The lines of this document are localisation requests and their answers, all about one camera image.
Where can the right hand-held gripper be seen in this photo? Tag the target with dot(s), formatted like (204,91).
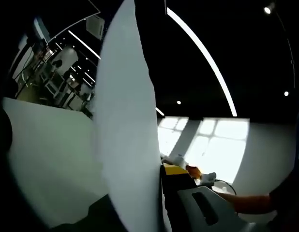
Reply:
(208,177)

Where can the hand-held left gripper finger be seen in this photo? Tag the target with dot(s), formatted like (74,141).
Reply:
(188,207)

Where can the stack of white printing papers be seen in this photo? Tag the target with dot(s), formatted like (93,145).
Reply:
(125,108)

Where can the large bright window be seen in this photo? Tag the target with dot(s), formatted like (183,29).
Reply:
(219,149)

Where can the white plastic bottle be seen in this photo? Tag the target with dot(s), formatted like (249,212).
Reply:
(179,160)

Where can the small bright window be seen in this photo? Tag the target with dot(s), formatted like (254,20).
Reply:
(171,135)

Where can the long ceiling light strip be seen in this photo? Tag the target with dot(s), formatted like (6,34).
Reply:
(207,55)

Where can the ceiling spotlight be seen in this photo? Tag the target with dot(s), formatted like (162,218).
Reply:
(267,9)

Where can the thin ceiling light strip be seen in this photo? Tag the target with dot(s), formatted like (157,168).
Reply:
(84,44)

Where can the ceiling air conditioner unit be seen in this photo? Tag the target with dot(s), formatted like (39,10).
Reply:
(95,25)

